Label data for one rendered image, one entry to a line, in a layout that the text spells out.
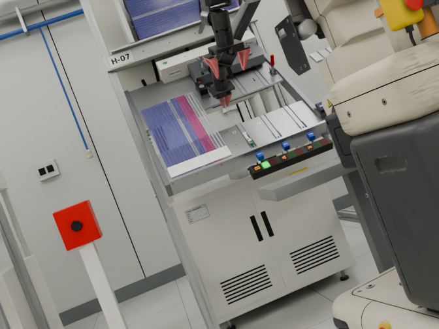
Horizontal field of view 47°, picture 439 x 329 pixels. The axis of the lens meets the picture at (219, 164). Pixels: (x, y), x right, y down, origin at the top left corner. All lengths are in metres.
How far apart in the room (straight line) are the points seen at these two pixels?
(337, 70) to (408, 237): 0.49
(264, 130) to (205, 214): 0.47
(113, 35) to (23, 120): 1.53
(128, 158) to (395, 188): 3.02
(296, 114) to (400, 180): 1.16
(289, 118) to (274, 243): 0.58
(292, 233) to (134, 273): 1.86
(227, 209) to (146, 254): 1.74
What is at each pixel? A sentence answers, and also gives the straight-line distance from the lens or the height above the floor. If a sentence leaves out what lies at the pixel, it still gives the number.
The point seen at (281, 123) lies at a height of 0.79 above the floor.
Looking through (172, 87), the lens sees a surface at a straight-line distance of 2.44.
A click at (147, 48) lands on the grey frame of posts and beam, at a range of 2.50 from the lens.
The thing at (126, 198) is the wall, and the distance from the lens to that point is 3.90.
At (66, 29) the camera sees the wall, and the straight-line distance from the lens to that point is 4.10.
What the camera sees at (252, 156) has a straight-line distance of 1.99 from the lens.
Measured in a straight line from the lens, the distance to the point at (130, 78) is 2.63.
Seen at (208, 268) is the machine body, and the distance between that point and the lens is 2.29.
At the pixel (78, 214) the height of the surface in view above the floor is 0.74.
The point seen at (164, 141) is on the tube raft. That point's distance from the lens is 2.12.
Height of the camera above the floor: 0.75
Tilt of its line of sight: 1 degrees down
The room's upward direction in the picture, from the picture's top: 21 degrees counter-clockwise
